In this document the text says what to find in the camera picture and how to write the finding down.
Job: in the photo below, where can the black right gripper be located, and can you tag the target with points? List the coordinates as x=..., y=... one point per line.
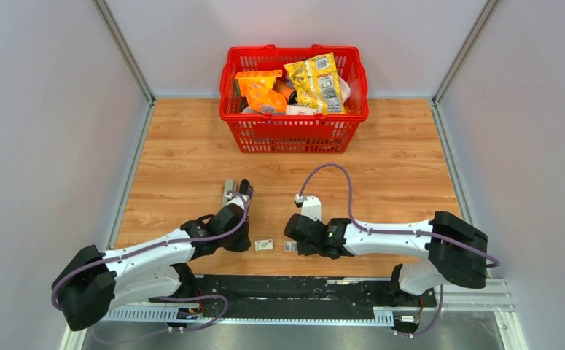
x=305, y=251

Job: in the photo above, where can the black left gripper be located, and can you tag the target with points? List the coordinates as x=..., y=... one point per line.
x=245, y=242

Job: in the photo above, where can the white staple box tray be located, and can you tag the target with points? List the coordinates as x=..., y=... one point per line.
x=291, y=246

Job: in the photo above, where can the white staple box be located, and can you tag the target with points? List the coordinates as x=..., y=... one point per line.
x=263, y=245

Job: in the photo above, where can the grey and white stapler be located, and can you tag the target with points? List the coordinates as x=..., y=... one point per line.
x=229, y=186

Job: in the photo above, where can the blue and black stapler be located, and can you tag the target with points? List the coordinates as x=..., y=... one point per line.
x=245, y=188

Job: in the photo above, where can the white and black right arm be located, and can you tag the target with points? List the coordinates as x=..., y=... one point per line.
x=448, y=249

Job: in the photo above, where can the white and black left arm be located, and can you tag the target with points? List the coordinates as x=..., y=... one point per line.
x=95, y=282

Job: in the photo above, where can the red plastic shopping basket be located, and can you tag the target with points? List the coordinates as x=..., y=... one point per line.
x=292, y=133

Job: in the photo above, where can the orange snack packet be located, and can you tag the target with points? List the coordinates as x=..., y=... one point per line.
x=266, y=101

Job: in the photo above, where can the yellow snack bag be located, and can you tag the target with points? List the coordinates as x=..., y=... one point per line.
x=317, y=84

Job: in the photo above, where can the orange carton box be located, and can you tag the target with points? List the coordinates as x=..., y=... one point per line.
x=264, y=78

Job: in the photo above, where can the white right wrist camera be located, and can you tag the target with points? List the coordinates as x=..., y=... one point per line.
x=310, y=206

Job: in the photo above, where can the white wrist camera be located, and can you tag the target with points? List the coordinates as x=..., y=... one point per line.
x=310, y=206
x=242, y=201

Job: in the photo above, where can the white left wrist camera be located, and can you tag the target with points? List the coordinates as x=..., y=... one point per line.
x=242, y=201

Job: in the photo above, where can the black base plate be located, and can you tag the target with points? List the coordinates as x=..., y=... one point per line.
x=298, y=295

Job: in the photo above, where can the white slotted cable duct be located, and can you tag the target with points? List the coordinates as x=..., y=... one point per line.
x=169, y=313

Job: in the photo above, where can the aluminium frame rail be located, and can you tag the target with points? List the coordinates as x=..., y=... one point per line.
x=121, y=44

